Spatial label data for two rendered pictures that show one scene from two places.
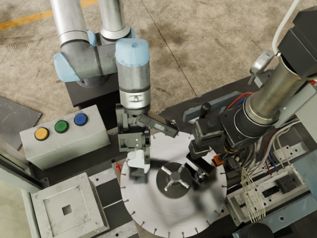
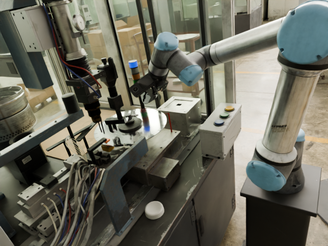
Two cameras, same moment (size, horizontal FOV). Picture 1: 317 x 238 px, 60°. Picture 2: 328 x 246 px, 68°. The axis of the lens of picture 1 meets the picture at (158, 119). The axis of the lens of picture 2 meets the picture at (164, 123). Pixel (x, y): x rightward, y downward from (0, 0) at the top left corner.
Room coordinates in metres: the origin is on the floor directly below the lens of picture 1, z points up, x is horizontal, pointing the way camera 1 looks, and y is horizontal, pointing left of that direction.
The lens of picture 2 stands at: (1.15, -0.34, 1.46)
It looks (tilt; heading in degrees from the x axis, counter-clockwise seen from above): 28 degrees down; 155
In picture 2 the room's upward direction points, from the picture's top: 10 degrees counter-clockwise
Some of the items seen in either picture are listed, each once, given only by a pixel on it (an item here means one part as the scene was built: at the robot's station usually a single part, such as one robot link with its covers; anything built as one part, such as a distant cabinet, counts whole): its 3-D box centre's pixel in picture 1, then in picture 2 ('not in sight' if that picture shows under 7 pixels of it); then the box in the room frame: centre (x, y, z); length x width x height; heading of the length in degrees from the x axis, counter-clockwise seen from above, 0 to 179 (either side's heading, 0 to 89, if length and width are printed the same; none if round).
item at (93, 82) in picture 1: (89, 67); (282, 169); (0.69, 0.32, 0.80); 0.15 x 0.15 x 0.10
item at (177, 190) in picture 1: (174, 179); (129, 122); (0.19, -0.06, 0.96); 0.11 x 0.11 x 0.03
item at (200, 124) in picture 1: (203, 138); (111, 84); (0.25, -0.11, 1.17); 0.06 x 0.05 x 0.20; 109
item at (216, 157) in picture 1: (227, 156); (100, 150); (0.29, -0.23, 0.95); 0.10 x 0.03 x 0.07; 118
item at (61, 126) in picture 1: (61, 126); (224, 115); (0.36, 0.34, 0.90); 0.04 x 0.04 x 0.02
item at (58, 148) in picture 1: (68, 138); (222, 129); (0.35, 0.33, 0.82); 0.28 x 0.11 x 0.15; 118
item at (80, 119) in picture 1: (80, 119); (219, 123); (0.39, 0.28, 0.90); 0.04 x 0.04 x 0.02
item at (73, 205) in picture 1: (72, 212); (180, 116); (0.08, 0.26, 0.82); 0.18 x 0.18 x 0.15; 28
